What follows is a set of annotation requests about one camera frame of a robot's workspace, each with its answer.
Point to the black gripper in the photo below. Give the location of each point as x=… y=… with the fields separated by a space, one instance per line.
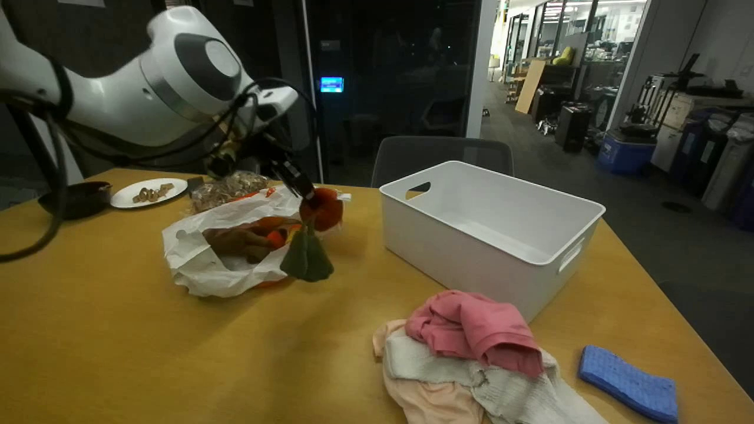
x=261 y=153

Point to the red ball toy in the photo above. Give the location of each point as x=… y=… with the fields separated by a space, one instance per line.
x=324 y=209

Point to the green fabric pouch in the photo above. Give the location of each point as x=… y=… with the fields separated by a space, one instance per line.
x=306 y=258

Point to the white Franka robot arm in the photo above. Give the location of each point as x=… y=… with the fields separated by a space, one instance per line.
x=141 y=85

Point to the clear bag of snacks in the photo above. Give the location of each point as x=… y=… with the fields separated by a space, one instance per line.
x=226 y=190

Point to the white plastic bag orange print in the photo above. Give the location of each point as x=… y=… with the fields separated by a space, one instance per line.
x=195 y=266

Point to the blue lit screen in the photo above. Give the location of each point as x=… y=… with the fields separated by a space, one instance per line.
x=330 y=85

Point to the white plate with food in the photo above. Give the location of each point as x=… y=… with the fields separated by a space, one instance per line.
x=150 y=193

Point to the white plastic bin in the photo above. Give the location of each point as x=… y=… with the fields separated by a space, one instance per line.
x=503 y=237

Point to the black round base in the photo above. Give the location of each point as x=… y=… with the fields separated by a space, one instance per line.
x=74 y=200

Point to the pink cloth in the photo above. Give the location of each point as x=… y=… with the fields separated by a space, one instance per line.
x=479 y=331

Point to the wooden board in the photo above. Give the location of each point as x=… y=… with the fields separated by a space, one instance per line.
x=531 y=85

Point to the peach cloth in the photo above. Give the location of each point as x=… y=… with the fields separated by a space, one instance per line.
x=425 y=402

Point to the white cloth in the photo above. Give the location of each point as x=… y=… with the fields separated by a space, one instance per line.
x=518 y=397

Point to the blue storage bin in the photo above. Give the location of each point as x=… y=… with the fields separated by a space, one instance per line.
x=626 y=153

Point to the blue sponge cloth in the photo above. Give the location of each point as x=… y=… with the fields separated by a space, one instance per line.
x=627 y=384

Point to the dark trash bin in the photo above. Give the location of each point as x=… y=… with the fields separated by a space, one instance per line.
x=727 y=165

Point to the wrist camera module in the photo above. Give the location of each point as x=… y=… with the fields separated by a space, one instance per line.
x=277 y=100

